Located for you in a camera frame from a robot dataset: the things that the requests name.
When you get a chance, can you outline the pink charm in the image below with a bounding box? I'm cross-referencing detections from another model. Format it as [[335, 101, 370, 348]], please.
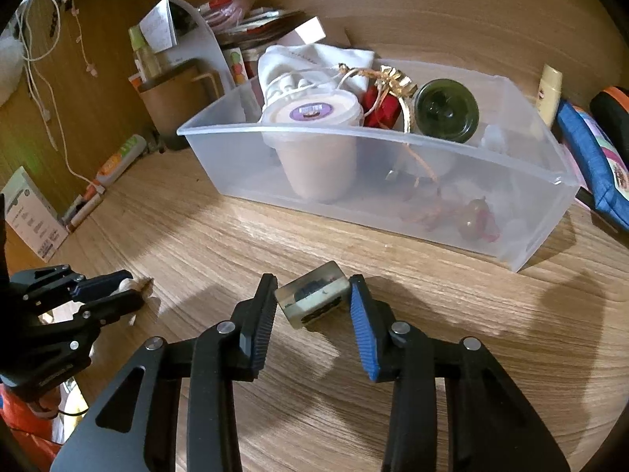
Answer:
[[400, 195, 502, 244]]

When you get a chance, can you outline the white file holder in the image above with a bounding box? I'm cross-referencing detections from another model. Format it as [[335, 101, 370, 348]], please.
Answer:
[[169, 0, 237, 92]]

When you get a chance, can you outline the green glass jar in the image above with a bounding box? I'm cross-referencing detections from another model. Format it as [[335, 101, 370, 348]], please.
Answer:
[[413, 79, 480, 144]]

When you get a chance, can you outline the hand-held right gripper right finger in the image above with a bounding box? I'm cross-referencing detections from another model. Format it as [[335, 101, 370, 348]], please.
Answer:
[[348, 275, 573, 472]]

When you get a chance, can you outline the clear resin block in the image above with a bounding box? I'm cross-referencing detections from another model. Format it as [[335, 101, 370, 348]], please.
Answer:
[[274, 260, 351, 330]]

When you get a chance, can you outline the lidded plastic cup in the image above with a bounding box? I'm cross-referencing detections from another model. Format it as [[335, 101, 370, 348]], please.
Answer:
[[259, 89, 365, 202]]

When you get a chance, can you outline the brown mug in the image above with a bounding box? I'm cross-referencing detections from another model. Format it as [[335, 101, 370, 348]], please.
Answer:
[[138, 58, 224, 152]]

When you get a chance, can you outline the clear plastic storage bin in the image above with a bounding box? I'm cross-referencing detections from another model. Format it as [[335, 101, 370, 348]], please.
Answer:
[[177, 56, 581, 273]]

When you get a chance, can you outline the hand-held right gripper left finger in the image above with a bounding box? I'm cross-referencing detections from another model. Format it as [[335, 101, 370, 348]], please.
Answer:
[[49, 273, 278, 472]]

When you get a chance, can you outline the wooden desk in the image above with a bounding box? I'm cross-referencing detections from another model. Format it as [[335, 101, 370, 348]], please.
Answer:
[[0, 34, 629, 472]]

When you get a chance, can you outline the white cable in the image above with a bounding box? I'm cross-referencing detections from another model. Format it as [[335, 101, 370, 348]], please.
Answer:
[[15, 0, 104, 192]]

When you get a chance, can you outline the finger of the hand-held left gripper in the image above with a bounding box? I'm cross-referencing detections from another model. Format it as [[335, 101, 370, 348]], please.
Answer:
[[42, 289, 145, 356], [10, 265, 133, 315]]

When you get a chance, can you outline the white orange-green tube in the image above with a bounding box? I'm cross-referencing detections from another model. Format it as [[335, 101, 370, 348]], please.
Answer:
[[96, 135, 148, 186]]

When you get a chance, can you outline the white cloth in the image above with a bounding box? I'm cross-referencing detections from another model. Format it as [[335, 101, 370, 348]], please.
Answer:
[[256, 43, 377, 109]]

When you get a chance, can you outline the stack of flat packets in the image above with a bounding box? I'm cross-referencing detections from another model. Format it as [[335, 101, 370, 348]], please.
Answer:
[[199, 0, 296, 40]]

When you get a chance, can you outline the orange marker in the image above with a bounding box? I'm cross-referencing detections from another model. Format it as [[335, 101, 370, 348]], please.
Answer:
[[61, 184, 106, 233]]

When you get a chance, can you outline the red pouch with gold ribbon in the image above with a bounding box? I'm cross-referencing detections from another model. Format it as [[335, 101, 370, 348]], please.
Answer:
[[339, 63, 418, 133]]

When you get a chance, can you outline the small white box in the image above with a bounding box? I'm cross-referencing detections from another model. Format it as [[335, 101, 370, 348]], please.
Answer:
[[275, 16, 329, 50]]

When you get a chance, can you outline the white printed paper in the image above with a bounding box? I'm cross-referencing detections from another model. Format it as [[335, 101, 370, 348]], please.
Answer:
[[138, 1, 178, 54]]

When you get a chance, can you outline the fruit printed box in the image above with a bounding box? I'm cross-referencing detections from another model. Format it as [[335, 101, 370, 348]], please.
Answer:
[[227, 46, 249, 89]]

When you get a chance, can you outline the white cardboard box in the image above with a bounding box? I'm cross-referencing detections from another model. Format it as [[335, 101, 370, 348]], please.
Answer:
[[0, 166, 70, 264]]

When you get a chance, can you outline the orange plastic bag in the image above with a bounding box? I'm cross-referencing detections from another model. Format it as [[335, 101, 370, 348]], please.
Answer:
[[0, 383, 64, 463]]

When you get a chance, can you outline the small white item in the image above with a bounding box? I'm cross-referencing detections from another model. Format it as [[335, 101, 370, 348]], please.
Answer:
[[115, 278, 155, 306]]

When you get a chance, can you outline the blue pencil case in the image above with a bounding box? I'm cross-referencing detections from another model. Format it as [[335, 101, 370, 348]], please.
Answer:
[[555, 101, 629, 234]]

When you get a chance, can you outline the cream tube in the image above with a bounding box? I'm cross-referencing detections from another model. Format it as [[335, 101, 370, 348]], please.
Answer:
[[535, 64, 563, 129]]

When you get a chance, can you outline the black orange round case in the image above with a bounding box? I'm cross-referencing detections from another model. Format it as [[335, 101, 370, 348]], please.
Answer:
[[590, 86, 629, 158]]

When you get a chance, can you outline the yellow-green bottle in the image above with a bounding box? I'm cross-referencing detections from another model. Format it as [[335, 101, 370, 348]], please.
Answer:
[[129, 24, 160, 82]]

